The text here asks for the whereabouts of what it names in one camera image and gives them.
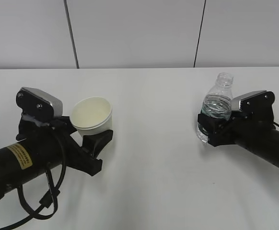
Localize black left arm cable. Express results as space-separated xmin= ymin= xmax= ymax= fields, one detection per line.
xmin=0 ymin=124 xmax=67 ymax=225

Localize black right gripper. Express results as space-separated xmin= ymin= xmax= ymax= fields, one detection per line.
xmin=198 ymin=109 xmax=275 ymax=146

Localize clear water bottle green label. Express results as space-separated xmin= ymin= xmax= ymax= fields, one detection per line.
xmin=196 ymin=72 xmax=234 ymax=144

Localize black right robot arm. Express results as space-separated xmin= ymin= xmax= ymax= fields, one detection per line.
xmin=198 ymin=108 xmax=279 ymax=168

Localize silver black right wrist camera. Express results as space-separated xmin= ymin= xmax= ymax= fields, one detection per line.
xmin=231 ymin=90 xmax=275 ymax=114

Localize white paper cup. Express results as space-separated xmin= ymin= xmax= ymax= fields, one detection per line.
xmin=70 ymin=97 xmax=113 ymax=137

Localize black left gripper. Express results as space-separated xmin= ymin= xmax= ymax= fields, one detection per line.
xmin=16 ymin=114 xmax=114 ymax=176

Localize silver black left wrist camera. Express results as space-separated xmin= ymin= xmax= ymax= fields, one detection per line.
xmin=16 ymin=87 xmax=63 ymax=123

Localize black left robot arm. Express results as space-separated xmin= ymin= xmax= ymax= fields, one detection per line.
xmin=0 ymin=116 xmax=114 ymax=200

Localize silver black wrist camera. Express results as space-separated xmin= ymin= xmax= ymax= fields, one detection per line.
xmin=231 ymin=90 xmax=275 ymax=114
xmin=16 ymin=87 xmax=63 ymax=123

